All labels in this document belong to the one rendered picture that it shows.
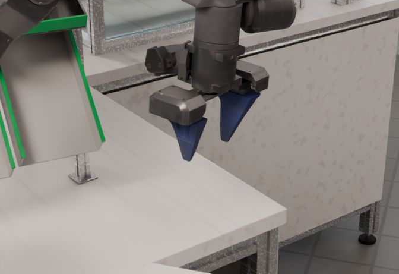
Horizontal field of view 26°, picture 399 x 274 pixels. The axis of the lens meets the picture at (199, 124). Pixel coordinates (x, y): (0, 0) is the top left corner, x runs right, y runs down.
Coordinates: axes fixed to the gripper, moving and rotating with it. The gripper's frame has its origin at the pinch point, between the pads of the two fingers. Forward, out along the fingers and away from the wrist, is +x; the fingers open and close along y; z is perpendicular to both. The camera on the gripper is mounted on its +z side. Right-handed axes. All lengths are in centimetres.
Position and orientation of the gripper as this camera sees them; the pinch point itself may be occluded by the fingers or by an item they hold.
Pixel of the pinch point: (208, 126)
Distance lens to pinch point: 112.3
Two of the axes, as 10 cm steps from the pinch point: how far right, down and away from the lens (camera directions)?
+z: -8.0, -3.0, 5.2
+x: -0.8, 9.1, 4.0
